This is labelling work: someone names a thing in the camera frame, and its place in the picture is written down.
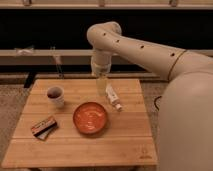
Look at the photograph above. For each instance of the white bottle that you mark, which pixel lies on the white bottle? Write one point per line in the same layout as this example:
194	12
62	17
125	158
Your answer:
113	97

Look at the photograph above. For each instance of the wooden table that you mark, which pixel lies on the wooden table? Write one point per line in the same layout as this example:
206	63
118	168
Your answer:
126	140

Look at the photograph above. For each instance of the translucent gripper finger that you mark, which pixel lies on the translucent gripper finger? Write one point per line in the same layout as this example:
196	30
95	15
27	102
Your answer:
101	85

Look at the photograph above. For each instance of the orange ceramic bowl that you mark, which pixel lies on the orange ceramic bowl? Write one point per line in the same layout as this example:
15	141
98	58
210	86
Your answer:
90	118

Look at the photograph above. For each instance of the white paper cup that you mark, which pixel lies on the white paper cup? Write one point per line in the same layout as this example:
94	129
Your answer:
56	95

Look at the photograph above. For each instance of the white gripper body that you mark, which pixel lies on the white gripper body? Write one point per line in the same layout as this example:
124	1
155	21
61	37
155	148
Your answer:
100	62

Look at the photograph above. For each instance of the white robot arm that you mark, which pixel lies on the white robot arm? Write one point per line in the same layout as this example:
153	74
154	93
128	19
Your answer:
185	121

